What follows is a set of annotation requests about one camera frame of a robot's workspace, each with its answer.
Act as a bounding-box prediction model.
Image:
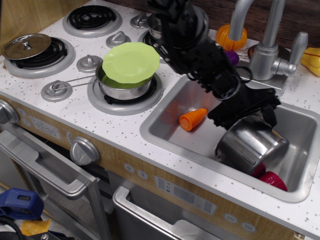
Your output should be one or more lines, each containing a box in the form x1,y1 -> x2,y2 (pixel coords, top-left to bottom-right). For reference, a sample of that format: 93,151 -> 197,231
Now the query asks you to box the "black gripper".
207,85 -> 280,130

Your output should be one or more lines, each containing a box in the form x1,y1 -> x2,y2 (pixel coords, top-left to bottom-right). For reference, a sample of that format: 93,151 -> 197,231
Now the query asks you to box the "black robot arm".
147,0 -> 281,129

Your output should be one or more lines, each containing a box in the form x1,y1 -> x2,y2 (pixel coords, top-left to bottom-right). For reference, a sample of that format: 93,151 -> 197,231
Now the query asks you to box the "silver sink basin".
140,77 -> 320,203

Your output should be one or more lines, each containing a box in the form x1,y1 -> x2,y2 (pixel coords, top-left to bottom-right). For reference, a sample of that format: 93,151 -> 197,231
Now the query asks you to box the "small steel pot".
147,13 -> 162,41

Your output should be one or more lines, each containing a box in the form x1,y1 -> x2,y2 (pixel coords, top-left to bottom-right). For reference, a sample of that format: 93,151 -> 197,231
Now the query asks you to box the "steel pot lid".
2,33 -> 52,60

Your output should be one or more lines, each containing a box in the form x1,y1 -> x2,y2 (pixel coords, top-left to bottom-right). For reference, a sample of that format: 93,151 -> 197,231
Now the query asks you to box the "silver toy faucet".
228,0 -> 309,82

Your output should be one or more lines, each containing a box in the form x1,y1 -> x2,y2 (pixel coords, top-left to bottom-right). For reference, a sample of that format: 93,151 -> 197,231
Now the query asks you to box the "red toy cup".
251,162 -> 288,192

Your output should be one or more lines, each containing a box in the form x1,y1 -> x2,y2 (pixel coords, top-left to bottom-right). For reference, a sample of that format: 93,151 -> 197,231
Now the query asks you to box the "yellow toy pepper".
300,47 -> 320,77

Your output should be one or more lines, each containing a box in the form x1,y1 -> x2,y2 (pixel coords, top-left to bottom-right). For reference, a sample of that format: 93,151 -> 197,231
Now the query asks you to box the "purple toy eggplant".
224,50 -> 240,67

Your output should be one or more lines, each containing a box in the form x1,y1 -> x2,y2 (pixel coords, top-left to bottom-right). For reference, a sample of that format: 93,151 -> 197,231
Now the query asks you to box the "orange toy carrot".
179,108 -> 208,132

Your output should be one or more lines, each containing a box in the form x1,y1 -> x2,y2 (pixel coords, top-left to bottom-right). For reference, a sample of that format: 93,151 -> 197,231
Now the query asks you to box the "orange toy pumpkin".
215,24 -> 248,51

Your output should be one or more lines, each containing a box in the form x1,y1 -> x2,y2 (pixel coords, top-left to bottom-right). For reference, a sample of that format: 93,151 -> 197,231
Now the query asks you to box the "back right burner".
138,28 -> 170,64

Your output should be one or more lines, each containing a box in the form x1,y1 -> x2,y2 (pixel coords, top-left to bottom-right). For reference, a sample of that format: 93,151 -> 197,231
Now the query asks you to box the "green plastic plate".
102,42 -> 160,84

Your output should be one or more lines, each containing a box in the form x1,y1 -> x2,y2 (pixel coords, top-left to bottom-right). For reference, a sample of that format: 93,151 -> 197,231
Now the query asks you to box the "front right burner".
87,74 -> 163,116

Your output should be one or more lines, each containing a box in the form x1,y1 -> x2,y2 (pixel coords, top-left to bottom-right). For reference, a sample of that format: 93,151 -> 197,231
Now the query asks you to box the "silver stove knob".
76,54 -> 103,73
130,12 -> 149,29
41,80 -> 73,102
105,31 -> 131,49

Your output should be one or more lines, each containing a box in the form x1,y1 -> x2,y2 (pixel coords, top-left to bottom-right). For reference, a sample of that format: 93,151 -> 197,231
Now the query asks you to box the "silver dishwasher door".
112,186 -> 238,240

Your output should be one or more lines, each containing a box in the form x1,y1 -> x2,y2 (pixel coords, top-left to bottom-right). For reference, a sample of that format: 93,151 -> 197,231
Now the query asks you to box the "silver oven dial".
0,99 -> 20,125
69,136 -> 100,166

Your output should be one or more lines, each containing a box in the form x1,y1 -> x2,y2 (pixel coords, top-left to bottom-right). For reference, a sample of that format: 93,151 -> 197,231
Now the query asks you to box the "back left coil burner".
62,5 -> 122,39

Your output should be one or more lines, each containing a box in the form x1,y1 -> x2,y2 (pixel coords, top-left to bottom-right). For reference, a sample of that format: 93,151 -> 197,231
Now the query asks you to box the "coil burner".
4,37 -> 76,79
62,5 -> 122,39

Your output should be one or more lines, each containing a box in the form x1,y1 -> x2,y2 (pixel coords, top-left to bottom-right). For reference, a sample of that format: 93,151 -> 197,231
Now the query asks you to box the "silver oven door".
0,125 -> 112,240

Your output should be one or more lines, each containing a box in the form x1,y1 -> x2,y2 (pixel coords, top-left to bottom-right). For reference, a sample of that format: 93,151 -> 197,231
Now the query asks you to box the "front left coil burner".
4,37 -> 76,79

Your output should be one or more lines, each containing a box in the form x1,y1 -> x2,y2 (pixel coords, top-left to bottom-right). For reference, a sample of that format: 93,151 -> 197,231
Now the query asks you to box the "silver oven dial left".
0,99 -> 20,125

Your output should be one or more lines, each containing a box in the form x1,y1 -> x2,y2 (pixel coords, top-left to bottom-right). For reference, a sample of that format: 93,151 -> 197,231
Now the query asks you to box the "yellow cloth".
20,219 -> 51,237

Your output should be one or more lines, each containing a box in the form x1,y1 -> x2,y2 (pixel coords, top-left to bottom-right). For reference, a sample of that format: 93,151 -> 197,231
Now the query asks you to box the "blue clamp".
0,188 -> 44,220

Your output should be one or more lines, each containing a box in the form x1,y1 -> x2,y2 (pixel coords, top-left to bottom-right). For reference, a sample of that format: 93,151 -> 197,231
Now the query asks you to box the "steel saucepan with handle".
53,61 -> 154,101

